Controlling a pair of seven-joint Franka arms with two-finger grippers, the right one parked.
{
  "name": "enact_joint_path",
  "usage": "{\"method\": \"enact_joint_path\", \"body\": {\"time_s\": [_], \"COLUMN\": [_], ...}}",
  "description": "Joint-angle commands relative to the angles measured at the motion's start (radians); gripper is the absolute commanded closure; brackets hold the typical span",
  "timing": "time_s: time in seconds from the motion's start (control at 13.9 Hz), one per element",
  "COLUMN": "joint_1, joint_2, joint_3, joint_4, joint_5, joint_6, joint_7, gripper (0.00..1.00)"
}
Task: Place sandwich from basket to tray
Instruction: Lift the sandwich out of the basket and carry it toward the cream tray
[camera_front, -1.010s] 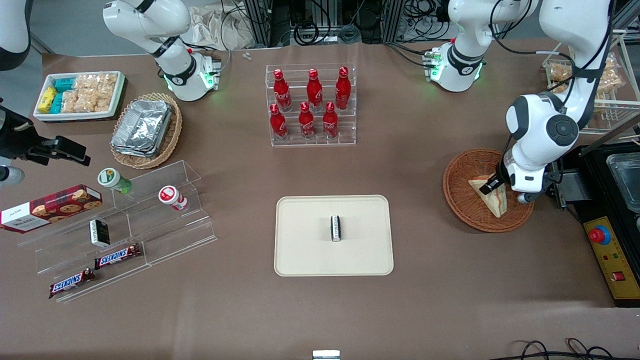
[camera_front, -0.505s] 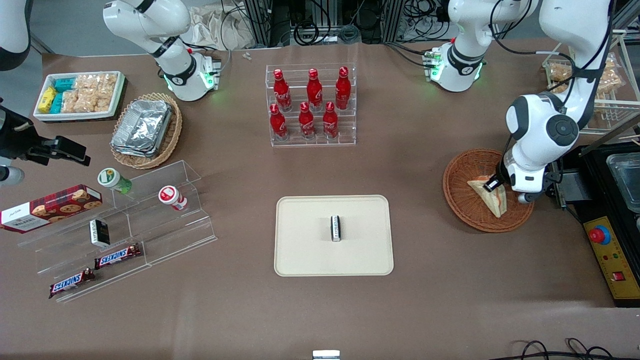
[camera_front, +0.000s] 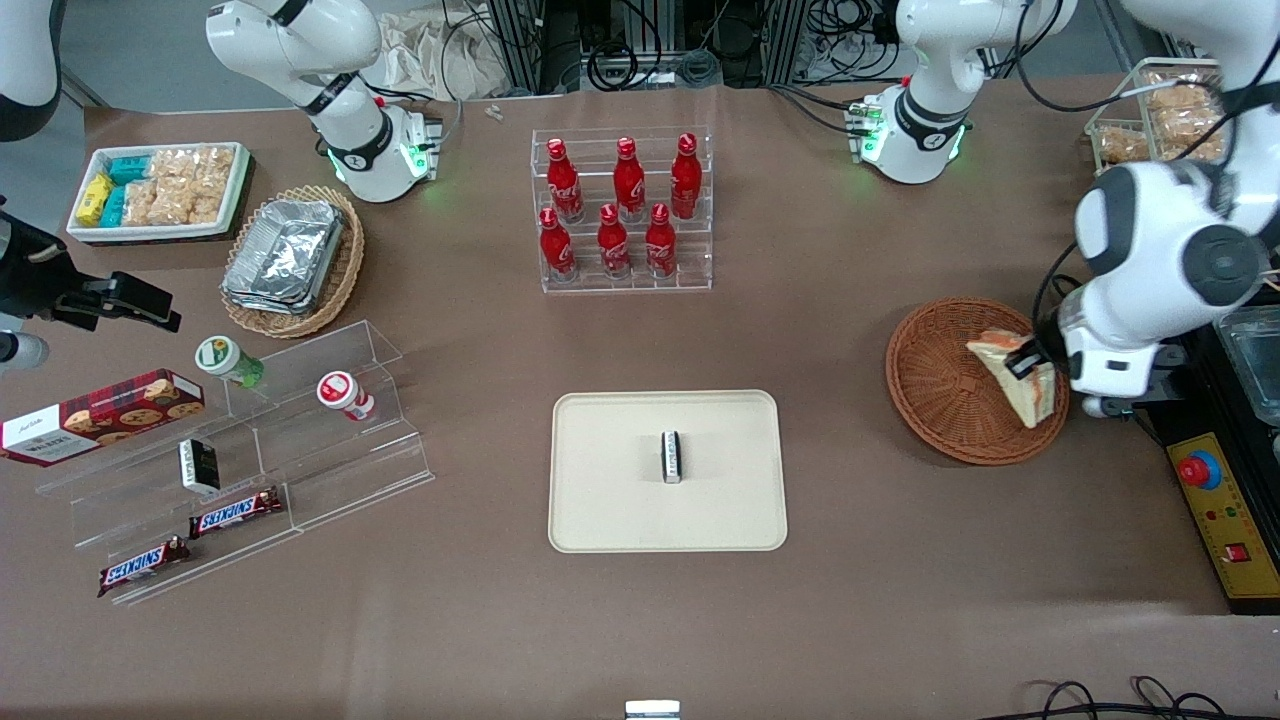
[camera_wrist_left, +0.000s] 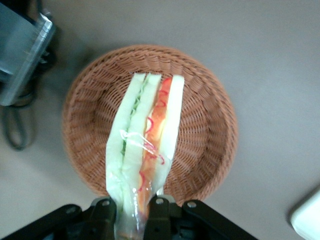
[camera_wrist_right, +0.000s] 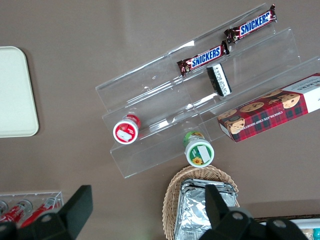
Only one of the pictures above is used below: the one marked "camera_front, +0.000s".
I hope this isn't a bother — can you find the black base cable bundle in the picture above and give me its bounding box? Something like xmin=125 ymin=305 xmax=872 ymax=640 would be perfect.
xmin=768 ymin=82 xmax=863 ymax=137

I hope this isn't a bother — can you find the green lid yogurt cup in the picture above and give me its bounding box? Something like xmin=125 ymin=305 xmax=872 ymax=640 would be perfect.
xmin=194 ymin=335 xmax=266 ymax=389

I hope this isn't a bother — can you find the red cola bottle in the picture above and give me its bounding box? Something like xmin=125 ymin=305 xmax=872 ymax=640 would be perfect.
xmin=645 ymin=203 xmax=678 ymax=279
xmin=539 ymin=207 xmax=576 ymax=283
xmin=670 ymin=133 xmax=703 ymax=221
xmin=546 ymin=138 xmax=585 ymax=223
xmin=597 ymin=204 xmax=632 ymax=280
xmin=612 ymin=137 xmax=646 ymax=223

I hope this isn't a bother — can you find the clear acrylic bottle rack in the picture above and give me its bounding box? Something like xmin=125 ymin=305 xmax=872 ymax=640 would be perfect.
xmin=530 ymin=127 xmax=714 ymax=294

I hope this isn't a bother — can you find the clear acrylic stepped shelf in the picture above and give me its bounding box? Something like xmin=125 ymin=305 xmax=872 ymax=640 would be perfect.
xmin=35 ymin=320 xmax=436 ymax=608

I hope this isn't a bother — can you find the crumpled beige paper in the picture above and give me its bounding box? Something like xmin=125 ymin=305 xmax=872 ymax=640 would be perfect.
xmin=375 ymin=8 xmax=507 ymax=101

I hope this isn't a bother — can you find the round brown wicker basket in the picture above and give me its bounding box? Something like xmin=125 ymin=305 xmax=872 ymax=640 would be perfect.
xmin=885 ymin=297 xmax=1071 ymax=467

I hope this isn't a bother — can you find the yellow black emergency stop box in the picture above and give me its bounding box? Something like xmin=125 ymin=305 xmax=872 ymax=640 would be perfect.
xmin=1165 ymin=432 xmax=1280 ymax=614

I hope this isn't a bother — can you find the metal wire basket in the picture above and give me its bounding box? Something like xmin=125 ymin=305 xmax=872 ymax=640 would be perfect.
xmin=1085 ymin=58 xmax=1229 ymax=167

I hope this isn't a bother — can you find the clear bag of pastries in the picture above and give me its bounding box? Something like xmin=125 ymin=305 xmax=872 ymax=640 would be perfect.
xmin=1095 ymin=125 xmax=1151 ymax=164
xmin=1145 ymin=70 xmax=1226 ymax=161

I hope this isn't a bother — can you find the beige rectangular serving tray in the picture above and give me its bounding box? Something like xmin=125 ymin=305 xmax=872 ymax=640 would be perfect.
xmin=548 ymin=390 xmax=789 ymax=554

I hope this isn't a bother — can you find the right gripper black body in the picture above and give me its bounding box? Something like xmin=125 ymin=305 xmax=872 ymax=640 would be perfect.
xmin=0 ymin=213 xmax=113 ymax=331

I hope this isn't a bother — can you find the clear bag of crackers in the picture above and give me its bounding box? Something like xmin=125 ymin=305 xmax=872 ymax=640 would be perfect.
xmin=150 ymin=148 xmax=201 ymax=186
xmin=124 ymin=180 xmax=193 ymax=227
xmin=192 ymin=146 xmax=238 ymax=226

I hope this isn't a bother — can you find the red tartan shortbread cookie box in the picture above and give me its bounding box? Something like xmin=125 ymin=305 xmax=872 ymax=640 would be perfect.
xmin=0 ymin=368 xmax=206 ymax=468

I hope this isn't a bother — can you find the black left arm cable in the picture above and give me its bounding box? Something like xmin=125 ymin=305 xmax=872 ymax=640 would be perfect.
xmin=1030 ymin=245 xmax=1081 ymax=346

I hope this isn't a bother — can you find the black floor cable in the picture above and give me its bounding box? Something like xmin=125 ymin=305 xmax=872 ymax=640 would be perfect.
xmin=1005 ymin=676 xmax=1280 ymax=720

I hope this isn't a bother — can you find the red lid yogurt cup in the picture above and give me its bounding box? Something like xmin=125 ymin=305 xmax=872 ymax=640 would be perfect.
xmin=316 ymin=371 xmax=377 ymax=422

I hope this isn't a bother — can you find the coiled black cable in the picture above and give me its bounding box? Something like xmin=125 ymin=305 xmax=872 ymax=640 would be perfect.
xmin=585 ymin=40 xmax=641 ymax=93

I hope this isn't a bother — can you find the white rectangular snack bin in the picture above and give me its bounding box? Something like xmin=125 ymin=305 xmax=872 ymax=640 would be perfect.
xmin=67 ymin=142 xmax=251 ymax=246

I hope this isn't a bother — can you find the aluminium foil tray stack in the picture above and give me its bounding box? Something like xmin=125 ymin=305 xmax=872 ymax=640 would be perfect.
xmin=222 ymin=198 xmax=346 ymax=316

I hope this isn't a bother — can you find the oval light wicker basket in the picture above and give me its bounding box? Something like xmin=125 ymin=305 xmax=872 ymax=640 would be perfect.
xmin=220 ymin=185 xmax=366 ymax=339

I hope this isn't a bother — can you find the aluminium frame rack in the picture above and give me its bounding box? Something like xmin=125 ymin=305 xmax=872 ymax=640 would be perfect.
xmin=485 ymin=0 xmax=901 ymax=93

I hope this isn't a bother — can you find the triangular sandwich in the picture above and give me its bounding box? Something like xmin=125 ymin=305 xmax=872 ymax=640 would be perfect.
xmin=966 ymin=330 xmax=1057 ymax=429

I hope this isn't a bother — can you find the clear plastic container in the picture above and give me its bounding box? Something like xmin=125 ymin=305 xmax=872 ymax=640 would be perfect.
xmin=1215 ymin=305 xmax=1280 ymax=427

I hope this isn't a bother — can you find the Snickers chocolate bar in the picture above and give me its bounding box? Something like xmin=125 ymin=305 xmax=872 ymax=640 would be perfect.
xmin=97 ymin=537 xmax=192 ymax=599
xmin=189 ymin=486 xmax=285 ymax=540

